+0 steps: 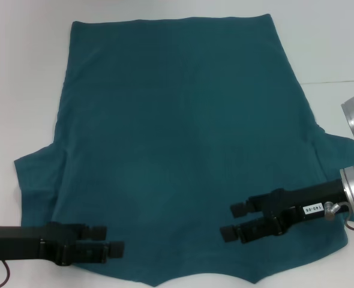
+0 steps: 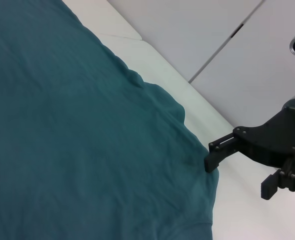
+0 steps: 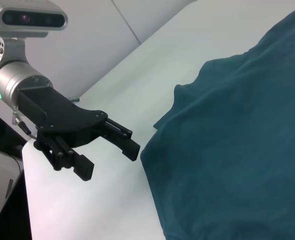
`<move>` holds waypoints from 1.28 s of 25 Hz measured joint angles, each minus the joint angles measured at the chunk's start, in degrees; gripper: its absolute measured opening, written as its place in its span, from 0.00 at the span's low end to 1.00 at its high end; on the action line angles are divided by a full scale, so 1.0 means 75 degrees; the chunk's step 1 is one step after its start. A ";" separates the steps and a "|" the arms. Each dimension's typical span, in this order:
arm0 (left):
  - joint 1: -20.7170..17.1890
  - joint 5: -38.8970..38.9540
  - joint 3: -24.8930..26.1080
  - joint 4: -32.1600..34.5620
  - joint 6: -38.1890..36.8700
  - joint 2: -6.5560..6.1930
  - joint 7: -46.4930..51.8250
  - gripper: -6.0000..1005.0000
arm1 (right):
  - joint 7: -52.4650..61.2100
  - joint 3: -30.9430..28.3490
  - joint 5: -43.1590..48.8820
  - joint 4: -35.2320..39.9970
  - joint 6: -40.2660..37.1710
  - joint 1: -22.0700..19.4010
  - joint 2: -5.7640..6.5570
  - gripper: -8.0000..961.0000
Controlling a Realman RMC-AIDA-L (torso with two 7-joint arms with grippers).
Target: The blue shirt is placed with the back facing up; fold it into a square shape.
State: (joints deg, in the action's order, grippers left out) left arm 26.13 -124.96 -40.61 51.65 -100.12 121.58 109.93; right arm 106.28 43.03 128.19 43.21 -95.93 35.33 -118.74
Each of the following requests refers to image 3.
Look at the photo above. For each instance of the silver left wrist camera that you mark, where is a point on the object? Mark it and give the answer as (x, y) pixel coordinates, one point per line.
(32, 18)

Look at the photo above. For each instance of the white device casing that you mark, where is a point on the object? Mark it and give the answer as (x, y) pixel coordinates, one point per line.
(0, 175)

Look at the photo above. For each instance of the blue teal shirt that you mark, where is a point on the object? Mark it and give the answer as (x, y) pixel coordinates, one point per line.
(225, 150)

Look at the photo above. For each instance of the black background equipment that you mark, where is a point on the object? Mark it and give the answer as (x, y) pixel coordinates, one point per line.
(0, 130)

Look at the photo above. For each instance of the black flat panel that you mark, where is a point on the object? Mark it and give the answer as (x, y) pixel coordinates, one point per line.
(12, 220)

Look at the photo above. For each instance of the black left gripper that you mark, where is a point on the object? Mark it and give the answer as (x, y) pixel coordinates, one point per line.
(55, 110)

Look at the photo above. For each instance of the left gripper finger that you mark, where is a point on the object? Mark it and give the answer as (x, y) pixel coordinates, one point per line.
(127, 147)

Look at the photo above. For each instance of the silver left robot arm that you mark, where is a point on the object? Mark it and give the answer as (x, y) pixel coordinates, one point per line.
(12, 80)

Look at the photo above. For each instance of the grey metal table clamp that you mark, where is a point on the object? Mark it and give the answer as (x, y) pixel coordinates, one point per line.
(73, 99)

